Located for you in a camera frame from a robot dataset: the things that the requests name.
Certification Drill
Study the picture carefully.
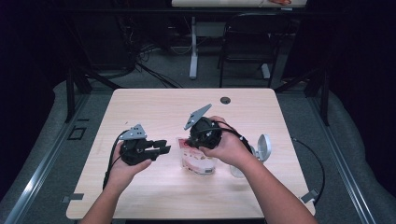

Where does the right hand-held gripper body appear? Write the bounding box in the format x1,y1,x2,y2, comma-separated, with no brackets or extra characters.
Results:
183,103,222,149

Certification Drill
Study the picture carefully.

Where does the aluminium floor rail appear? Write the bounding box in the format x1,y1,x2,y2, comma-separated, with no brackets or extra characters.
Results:
4,92,91,224
306,94,377,224

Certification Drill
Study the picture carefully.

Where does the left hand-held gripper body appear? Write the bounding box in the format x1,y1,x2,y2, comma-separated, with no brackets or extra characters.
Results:
118,123,153,166

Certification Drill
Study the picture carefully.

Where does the left hand-held gripper black cable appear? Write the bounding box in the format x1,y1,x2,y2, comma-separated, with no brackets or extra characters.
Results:
102,130,130,190

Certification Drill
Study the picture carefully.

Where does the pink and white refill pouch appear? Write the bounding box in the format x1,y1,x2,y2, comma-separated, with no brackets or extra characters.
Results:
177,136,218,175

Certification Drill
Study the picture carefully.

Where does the right hand-held gripper black cable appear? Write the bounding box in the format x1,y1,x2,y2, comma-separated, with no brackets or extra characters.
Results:
202,120,326,206

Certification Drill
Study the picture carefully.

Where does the person's left hand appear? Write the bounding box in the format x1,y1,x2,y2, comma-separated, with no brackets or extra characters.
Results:
106,143,153,190

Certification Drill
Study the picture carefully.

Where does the black floor socket frame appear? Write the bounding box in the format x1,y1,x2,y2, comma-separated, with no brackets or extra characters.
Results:
67,125,88,141

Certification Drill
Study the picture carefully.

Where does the black folding chair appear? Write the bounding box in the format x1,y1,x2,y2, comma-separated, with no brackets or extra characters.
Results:
218,12,292,89

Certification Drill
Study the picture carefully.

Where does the black metal stand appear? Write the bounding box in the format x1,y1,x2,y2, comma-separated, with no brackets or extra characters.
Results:
274,68,331,127
64,62,123,124

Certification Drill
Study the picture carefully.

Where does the hand-held gripper black cable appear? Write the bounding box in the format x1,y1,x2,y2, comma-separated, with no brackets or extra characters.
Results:
202,120,326,206
102,130,130,190

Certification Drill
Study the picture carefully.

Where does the white container with flip lid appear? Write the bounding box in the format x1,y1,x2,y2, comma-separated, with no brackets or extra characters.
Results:
229,133,273,179

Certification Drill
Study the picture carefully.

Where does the grey tape strip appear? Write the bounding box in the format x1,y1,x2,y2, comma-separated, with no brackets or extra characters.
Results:
300,189,320,204
61,192,85,204

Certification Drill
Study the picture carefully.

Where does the bundle of black floor cables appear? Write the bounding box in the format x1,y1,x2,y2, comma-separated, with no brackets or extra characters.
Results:
118,15,184,90

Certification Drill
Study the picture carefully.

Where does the person's right hand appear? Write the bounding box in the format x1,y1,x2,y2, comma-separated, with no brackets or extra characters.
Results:
199,115,255,167

